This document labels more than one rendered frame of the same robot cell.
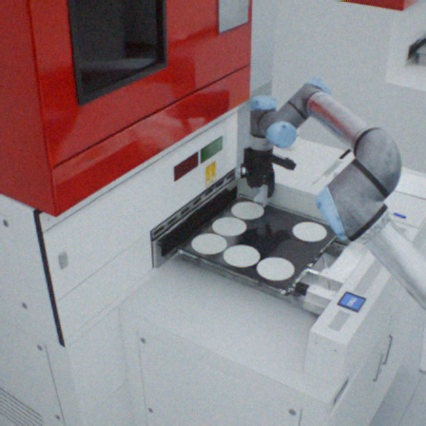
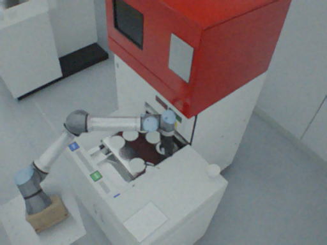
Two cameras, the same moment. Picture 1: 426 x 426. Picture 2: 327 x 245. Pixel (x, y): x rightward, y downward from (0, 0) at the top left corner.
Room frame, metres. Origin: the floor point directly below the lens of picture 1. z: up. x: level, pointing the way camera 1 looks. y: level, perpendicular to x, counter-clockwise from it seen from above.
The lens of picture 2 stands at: (1.84, -1.24, 2.51)
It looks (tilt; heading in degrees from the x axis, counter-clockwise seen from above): 50 degrees down; 104
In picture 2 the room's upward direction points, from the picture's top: 4 degrees clockwise
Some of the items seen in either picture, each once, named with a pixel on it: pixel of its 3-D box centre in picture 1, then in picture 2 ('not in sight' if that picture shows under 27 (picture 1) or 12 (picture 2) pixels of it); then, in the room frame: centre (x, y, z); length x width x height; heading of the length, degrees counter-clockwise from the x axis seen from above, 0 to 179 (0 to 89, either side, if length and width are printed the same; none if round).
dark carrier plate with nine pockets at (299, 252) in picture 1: (261, 238); (140, 145); (1.44, -0.14, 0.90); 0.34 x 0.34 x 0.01; 57
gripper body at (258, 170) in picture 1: (259, 164); (166, 137); (1.60, -0.14, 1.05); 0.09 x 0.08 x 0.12; 115
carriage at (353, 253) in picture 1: (344, 273); (107, 171); (1.31, -0.37, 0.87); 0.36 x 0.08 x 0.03; 147
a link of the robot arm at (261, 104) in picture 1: (263, 116); (167, 120); (1.60, -0.15, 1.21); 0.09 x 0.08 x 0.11; 19
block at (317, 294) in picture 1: (322, 296); (93, 151); (1.18, -0.29, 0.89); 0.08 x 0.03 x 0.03; 57
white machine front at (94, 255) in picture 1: (157, 208); (149, 99); (1.40, 0.15, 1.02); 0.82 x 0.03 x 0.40; 147
